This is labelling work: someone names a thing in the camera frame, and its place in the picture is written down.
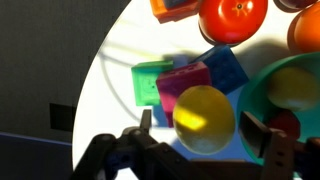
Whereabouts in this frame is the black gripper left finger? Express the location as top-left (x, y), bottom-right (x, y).
top-left (140, 109), bottom-right (152, 131)

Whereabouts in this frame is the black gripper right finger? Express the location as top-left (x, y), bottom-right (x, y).
top-left (239, 111), bottom-right (271, 158)

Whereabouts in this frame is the yellow lemon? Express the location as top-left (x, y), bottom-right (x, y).
top-left (173, 85), bottom-right (235, 155)

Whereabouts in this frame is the green plastic bowl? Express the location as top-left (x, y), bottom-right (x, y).
top-left (236, 52), bottom-right (320, 167)

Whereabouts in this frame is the pink toy block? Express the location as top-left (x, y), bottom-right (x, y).
top-left (156, 62), bottom-right (211, 128)

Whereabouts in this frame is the green translucent toy block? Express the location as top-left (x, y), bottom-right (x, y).
top-left (131, 60), bottom-right (173, 106)

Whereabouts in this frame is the yellow fruit in bowl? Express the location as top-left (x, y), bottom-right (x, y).
top-left (267, 67), bottom-right (320, 111)

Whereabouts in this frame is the blue toy block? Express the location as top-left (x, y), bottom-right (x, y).
top-left (192, 45), bottom-right (249, 94)

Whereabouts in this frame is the orange toy block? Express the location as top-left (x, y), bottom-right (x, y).
top-left (149, 0), bottom-right (202, 23)

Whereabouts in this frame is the round white table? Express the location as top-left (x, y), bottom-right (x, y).
top-left (71, 0), bottom-right (320, 170)

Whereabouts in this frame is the orange fruit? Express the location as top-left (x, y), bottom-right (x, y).
top-left (294, 2), bottom-right (320, 52)

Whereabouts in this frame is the red tomato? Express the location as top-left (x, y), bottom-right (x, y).
top-left (198, 0), bottom-right (268, 44)

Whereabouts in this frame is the dark purple plum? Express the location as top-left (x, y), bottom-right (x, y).
top-left (279, 0), bottom-right (318, 10)

